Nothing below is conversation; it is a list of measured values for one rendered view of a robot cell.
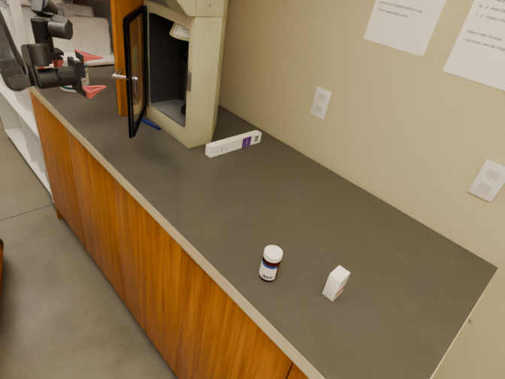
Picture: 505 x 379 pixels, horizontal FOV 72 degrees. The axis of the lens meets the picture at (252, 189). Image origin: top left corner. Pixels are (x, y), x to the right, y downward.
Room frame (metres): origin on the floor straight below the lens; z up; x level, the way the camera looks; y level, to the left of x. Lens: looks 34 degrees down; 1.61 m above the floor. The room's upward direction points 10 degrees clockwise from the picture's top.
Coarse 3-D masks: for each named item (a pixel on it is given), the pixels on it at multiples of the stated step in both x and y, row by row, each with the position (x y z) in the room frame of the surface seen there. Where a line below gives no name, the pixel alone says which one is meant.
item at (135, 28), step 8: (136, 8) 1.26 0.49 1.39; (128, 16) 1.12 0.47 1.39; (136, 24) 1.24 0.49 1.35; (136, 32) 1.23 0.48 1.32; (136, 40) 1.23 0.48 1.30; (136, 48) 1.22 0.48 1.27; (136, 56) 1.22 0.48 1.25; (136, 64) 1.21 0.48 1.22; (128, 72) 1.08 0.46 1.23; (136, 72) 1.21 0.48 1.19; (128, 80) 1.08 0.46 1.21; (128, 88) 1.08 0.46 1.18; (128, 96) 1.08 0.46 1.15; (136, 96) 1.19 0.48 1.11; (144, 96) 1.35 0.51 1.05; (128, 104) 1.08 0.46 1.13; (136, 104) 1.18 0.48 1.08; (128, 112) 1.08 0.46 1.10; (136, 112) 1.18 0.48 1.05; (136, 120) 1.17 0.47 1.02
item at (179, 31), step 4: (176, 24) 1.30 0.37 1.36; (172, 28) 1.31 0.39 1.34; (176, 28) 1.29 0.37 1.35; (180, 28) 1.28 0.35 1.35; (184, 28) 1.28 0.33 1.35; (172, 32) 1.30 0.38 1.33; (176, 32) 1.28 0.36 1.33; (180, 32) 1.28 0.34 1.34; (184, 32) 1.27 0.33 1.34; (188, 32) 1.27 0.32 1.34; (172, 36) 1.29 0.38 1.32; (176, 36) 1.28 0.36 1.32; (180, 36) 1.27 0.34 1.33; (184, 36) 1.27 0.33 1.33; (188, 36) 1.27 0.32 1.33; (184, 40) 1.26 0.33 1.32; (188, 40) 1.26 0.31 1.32
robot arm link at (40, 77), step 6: (30, 66) 0.98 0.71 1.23; (36, 66) 0.98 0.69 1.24; (42, 66) 0.99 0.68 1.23; (36, 72) 0.97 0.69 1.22; (42, 72) 0.98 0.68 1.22; (48, 72) 0.99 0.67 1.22; (54, 72) 1.00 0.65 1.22; (36, 78) 0.97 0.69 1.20; (42, 78) 0.97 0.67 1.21; (48, 78) 0.98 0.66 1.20; (54, 78) 0.99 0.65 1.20; (60, 78) 1.01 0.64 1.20; (36, 84) 0.97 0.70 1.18; (42, 84) 0.97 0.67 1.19; (48, 84) 0.98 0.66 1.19; (54, 84) 0.99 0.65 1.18
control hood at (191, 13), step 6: (168, 0) 1.18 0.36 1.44; (174, 0) 1.14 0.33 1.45; (180, 0) 1.14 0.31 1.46; (186, 0) 1.16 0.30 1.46; (192, 0) 1.17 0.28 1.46; (162, 6) 1.27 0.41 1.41; (168, 6) 1.22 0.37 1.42; (174, 6) 1.18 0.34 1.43; (180, 6) 1.14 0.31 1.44; (186, 6) 1.16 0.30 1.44; (192, 6) 1.17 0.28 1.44; (180, 12) 1.18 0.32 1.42; (186, 12) 1.16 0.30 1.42; (192, 12) 1.17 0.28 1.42
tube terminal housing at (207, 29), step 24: (144, 0) 1.39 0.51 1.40; (216, 0) 1.24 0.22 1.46; (192, 24) 1.19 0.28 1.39; (216, 24) 1.25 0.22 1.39; (192, 48) 1.19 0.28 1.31; (216, 48) 1.26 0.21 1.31; (192, 72) 1.18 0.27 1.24; (216, 72) 1.26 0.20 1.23; (192, 96) 1.19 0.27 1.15; (216, 96) 1.34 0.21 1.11; (168, 120) 1.28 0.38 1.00; (192, 120) 1.19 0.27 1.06; (192, 144) 1.20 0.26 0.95
